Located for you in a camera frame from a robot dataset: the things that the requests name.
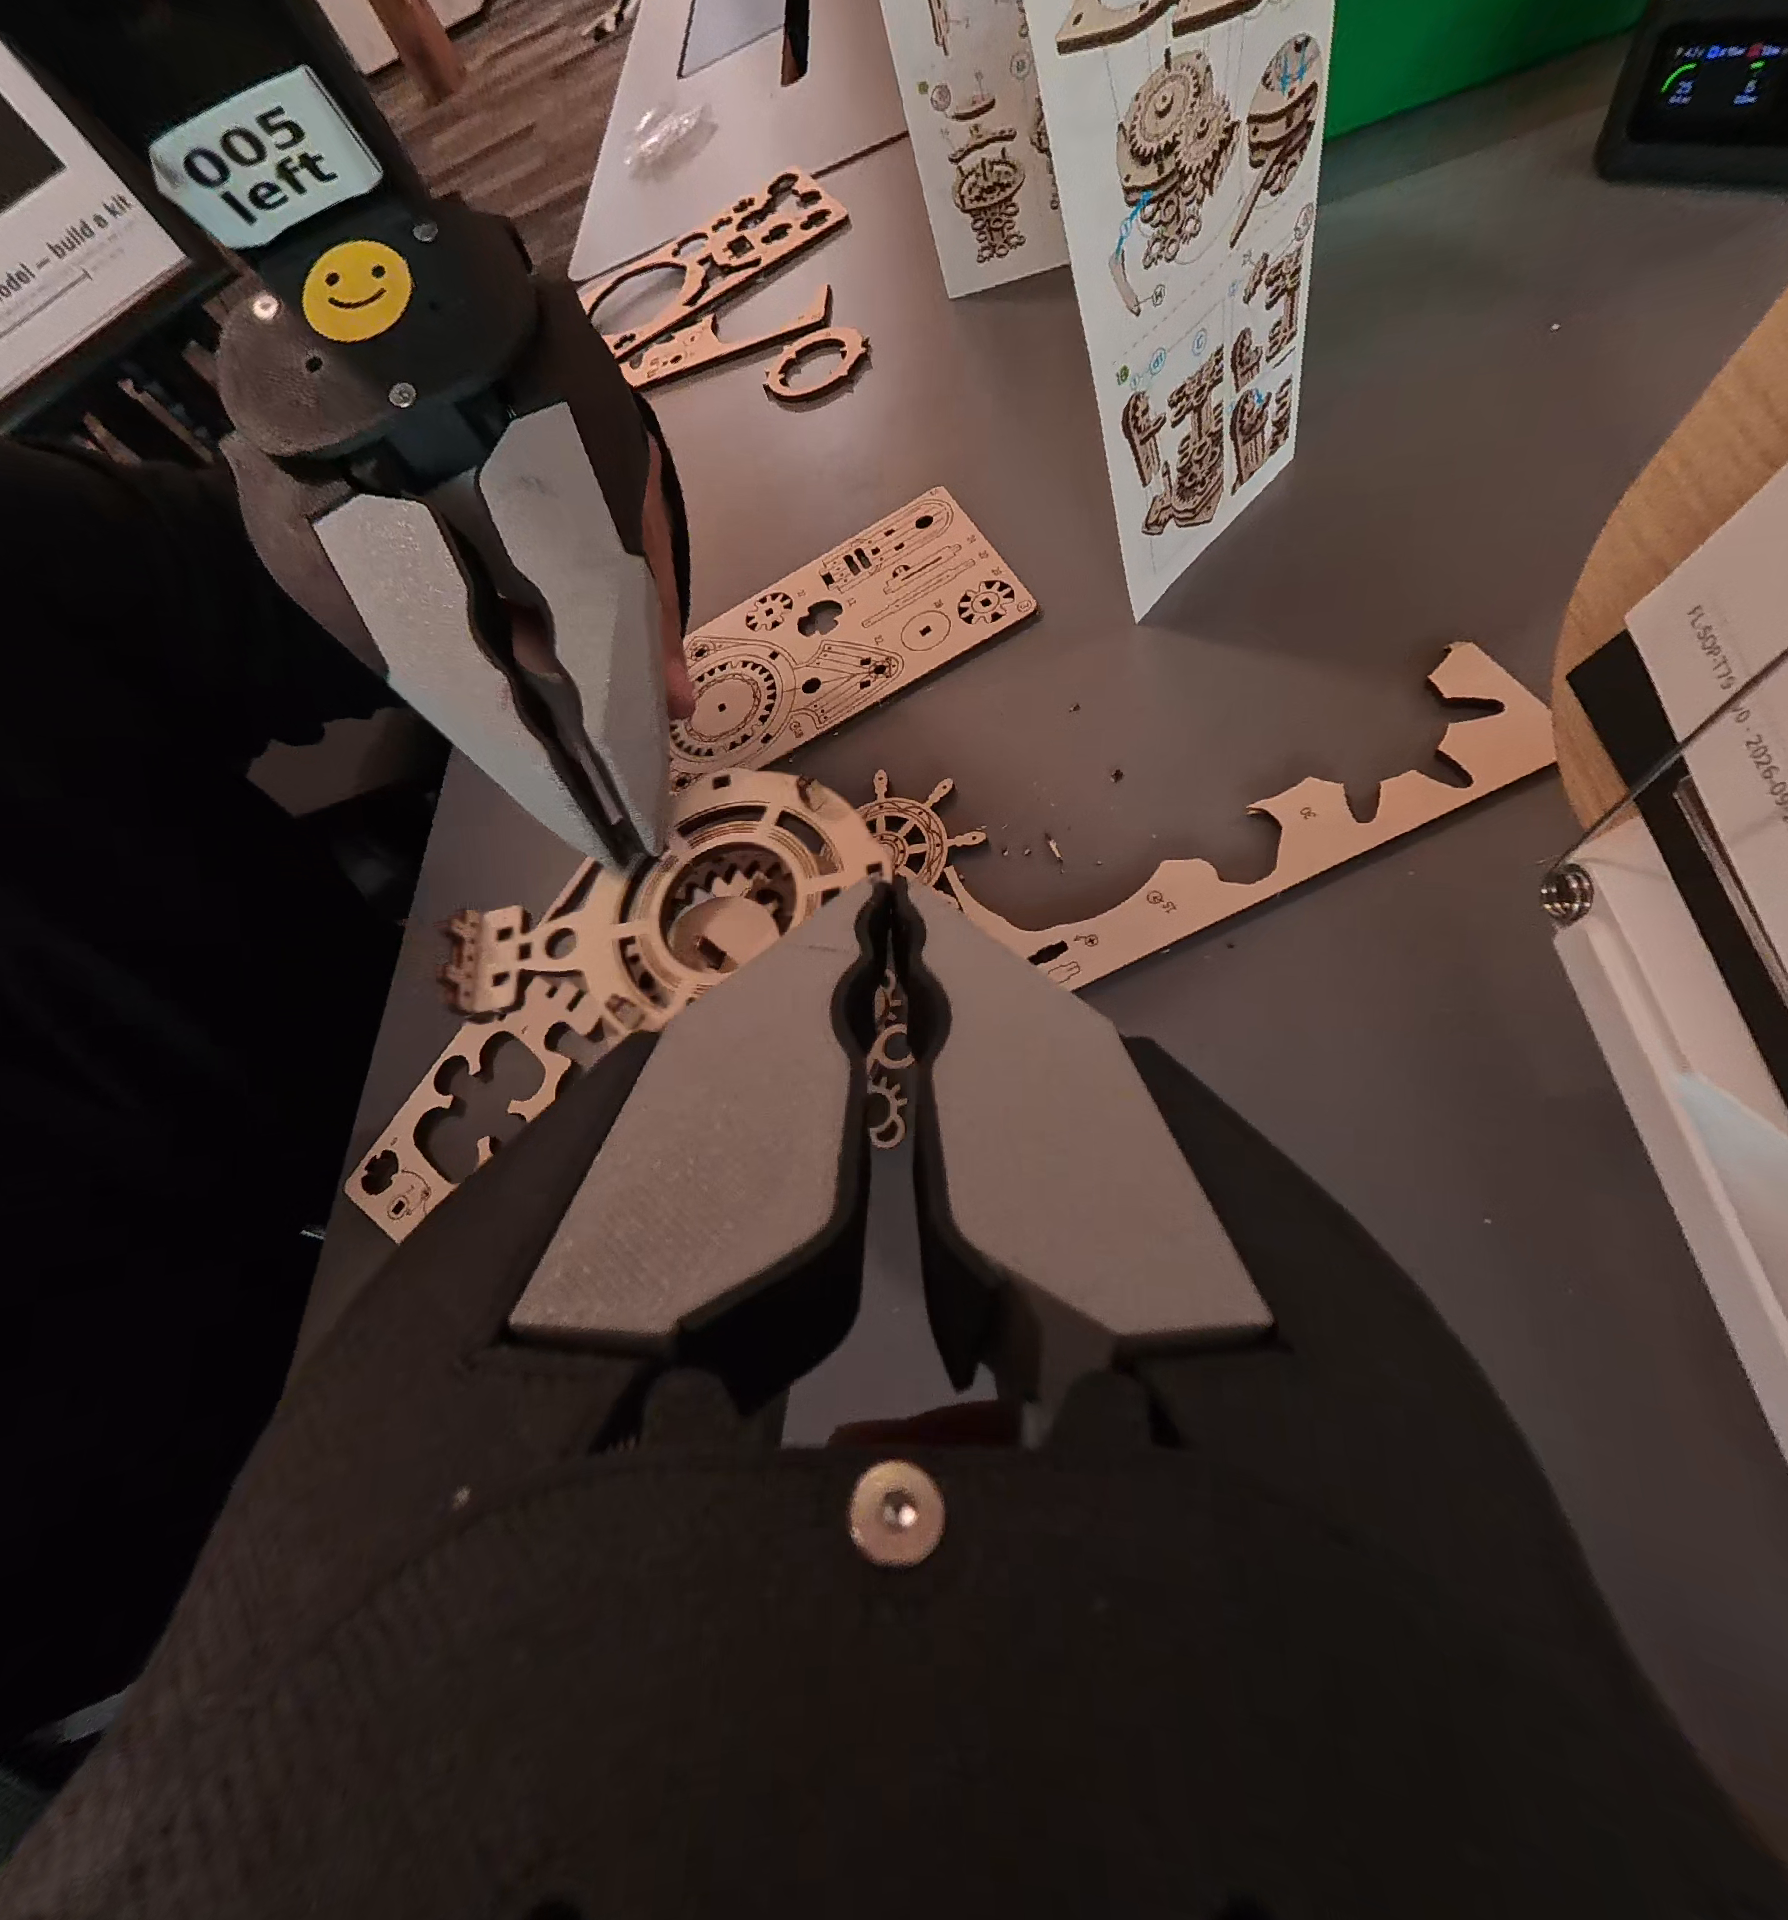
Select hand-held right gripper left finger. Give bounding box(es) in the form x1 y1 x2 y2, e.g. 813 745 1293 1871
508 881 898 1415

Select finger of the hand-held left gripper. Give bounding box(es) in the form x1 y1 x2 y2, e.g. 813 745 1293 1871
314 486 641 869
481 394 682 864

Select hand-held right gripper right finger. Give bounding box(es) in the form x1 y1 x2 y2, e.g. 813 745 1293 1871
894 881 1273 1420

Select round wooden gear model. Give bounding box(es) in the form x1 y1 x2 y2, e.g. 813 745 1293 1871
616 809 927 1159

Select wooden ring plate with tab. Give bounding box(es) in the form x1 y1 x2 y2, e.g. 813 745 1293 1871
445 764 895 1036

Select wooden sheet with curved cutouts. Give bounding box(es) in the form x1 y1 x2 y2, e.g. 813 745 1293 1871
578 169 854 400

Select wooden sheet with engraved gears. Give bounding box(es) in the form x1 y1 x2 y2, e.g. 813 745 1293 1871
665 484 1039 786

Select punched wooden sheet round cutouts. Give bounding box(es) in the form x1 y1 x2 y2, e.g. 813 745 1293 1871
344 982 648 1245

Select long wavy wooden sheet strip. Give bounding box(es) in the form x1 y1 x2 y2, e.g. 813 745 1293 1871
985 644 1563 995

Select wooden ship wheel part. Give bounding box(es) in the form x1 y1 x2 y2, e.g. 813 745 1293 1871
853 768 989 902

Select white framed sign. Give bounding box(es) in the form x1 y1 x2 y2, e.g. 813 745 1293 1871
0 0 203 425

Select folded assembly leaflet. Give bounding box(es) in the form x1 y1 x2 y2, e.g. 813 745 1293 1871
879 0 1339 625

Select white printed instruction sheet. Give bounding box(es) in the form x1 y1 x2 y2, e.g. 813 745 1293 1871
1622 481 1788 1052

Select instruction sheet on stand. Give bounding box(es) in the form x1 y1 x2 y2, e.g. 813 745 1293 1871
1551 203 1788 1448

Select green plastic bin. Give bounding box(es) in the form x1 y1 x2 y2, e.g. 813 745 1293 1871
1320 0 1646 144

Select black device with screen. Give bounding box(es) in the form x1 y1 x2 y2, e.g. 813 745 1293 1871
1595 14 1788 189

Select oval wooden ring part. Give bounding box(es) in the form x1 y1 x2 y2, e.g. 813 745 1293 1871
762 325 876 405

